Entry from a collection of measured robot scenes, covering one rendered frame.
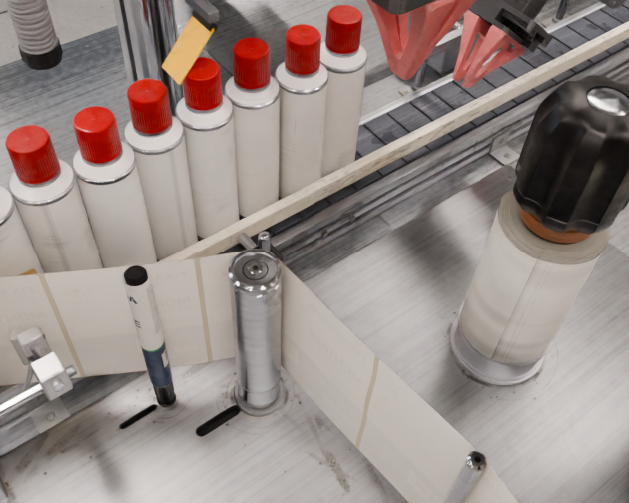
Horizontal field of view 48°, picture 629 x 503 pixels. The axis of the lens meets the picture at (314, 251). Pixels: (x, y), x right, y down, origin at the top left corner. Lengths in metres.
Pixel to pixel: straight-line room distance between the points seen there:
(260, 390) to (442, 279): 0.24
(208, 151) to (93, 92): 0.40
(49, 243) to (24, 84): 0.47
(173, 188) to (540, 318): 0.34
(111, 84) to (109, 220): 0.43
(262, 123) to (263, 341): 0.23
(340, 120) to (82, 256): 0.29
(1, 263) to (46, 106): 0.44
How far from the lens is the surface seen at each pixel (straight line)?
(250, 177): 0.73
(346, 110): 0.74
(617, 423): 0.72
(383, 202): 0.86
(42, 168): 0.60
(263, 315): 0.52
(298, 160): 0.74
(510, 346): 0.64
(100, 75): 1.07
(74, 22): 2.73
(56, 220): 0.62
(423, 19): 0.41
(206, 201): 0.71
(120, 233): 0.66
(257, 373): 0.59
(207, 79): 0.63
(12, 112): 1.04
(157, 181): 0.65
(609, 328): 0.77
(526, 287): 0.58
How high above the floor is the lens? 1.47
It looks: 51 degrees down
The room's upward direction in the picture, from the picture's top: 4 degrees clockwise
